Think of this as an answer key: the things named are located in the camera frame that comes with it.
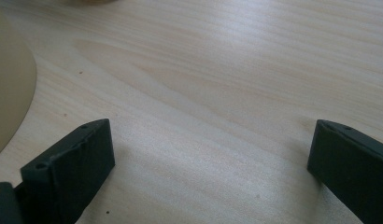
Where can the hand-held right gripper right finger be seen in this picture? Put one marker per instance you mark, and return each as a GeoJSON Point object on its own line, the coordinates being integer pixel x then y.
{"type": "Point", "coordinates": [351, 165]}

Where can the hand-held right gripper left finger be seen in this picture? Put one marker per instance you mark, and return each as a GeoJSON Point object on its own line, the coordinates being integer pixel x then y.
{"type": "Point", "coordinates": [71, 168]}

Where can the beige round plate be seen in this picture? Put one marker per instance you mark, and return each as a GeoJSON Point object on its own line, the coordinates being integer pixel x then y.
{"type": "Point", "coordinates": [9, 84]}

